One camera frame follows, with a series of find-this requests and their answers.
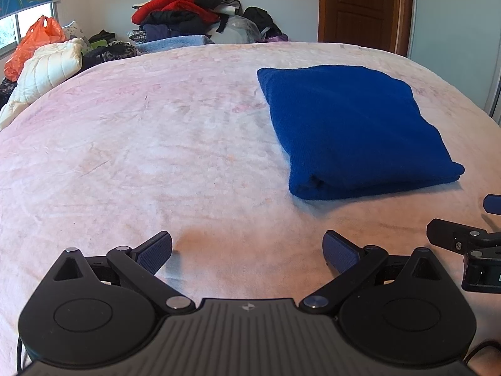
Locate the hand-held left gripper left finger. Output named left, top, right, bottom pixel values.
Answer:
left=53, top=230, right=196, bottom=315

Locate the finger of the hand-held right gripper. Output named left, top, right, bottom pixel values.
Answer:
left=483, top=194, right=501, bottom=216
left=426, top=218, right=501, bottom=252

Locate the blue beaded sweater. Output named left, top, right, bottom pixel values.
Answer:
left=257, top=65, right=466, bottom=201

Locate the wooden door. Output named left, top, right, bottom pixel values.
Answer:
left=318, top=0, right=411, bottom=56

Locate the dark clothes heap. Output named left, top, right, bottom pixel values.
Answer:
left=0, top=76, right=18, bottom=108

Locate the orange plastic bag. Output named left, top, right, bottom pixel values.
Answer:
left=4, top=16, right=66, bottom=82

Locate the light blue towel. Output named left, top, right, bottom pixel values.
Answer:
left=135, top=35, right=215, bottom=53

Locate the grey plastic-wrapped bundle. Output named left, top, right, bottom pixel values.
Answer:
left=213, top=16, right=262, bottom=44

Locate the floral pillow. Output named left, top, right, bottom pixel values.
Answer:
left=62, top=21, right=91, bottom=42

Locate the green and black bag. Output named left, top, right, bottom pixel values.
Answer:
left=88, top=29, right=118, bottom=50

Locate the floral glass sliding wardrobe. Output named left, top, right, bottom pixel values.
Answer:
left=407, top=0, right=501, bottom=120

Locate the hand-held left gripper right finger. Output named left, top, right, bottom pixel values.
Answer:
left=299, top=229, right=447, bottom=315

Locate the black garment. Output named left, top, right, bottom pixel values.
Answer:
left=243, top=7, right=282, bottom=38

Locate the pile of clothes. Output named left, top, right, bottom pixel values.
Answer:
left=131, top=0, right=241, bottom=42

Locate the pink bed blanket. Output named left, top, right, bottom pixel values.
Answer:
left=0, top=41, right=501, bottom=361

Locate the window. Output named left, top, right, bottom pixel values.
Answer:
left=0, top=2, right=59, bottom=63

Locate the dark patterned clothing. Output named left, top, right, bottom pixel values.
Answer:
left=80, top=41, right=138, bottom=72

